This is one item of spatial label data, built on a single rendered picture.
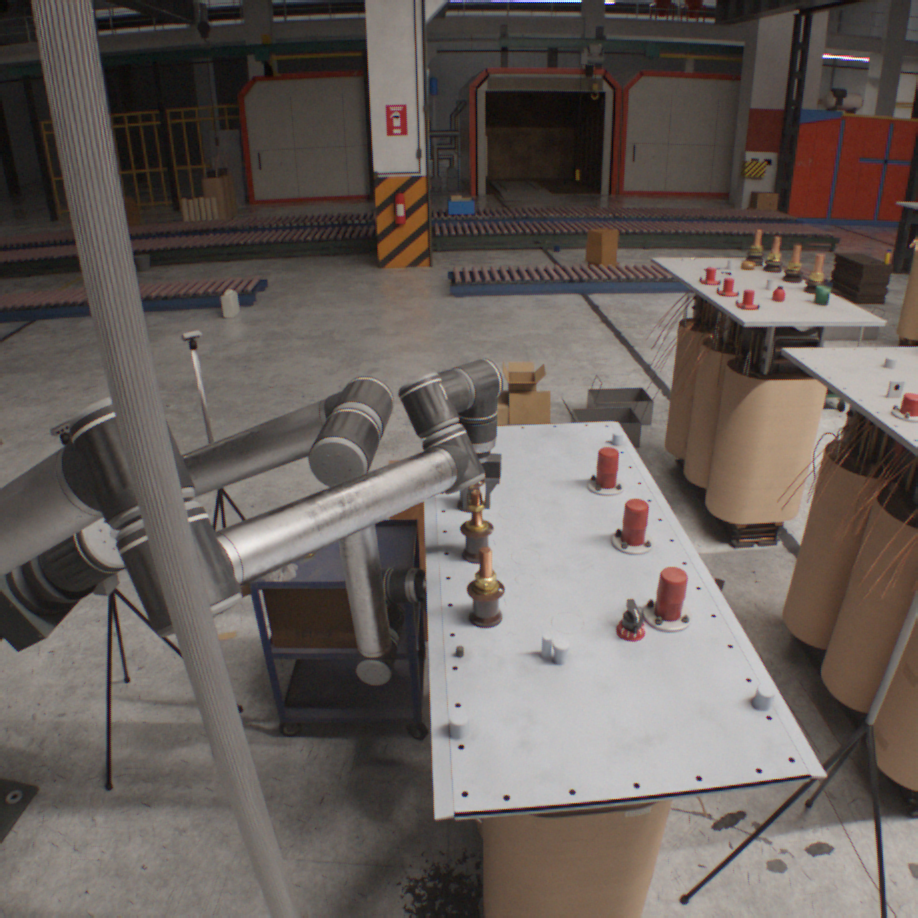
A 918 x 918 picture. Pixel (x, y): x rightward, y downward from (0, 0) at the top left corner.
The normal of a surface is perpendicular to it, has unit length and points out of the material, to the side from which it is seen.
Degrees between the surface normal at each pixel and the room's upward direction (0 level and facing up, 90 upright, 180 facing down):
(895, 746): 90
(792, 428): 90
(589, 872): 90
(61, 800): 0
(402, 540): 0
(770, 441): 90
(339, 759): 0
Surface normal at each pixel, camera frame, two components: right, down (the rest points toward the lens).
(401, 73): 0.07, 0.46
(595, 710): -0.01, -0.89
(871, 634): -0.76, 0.31
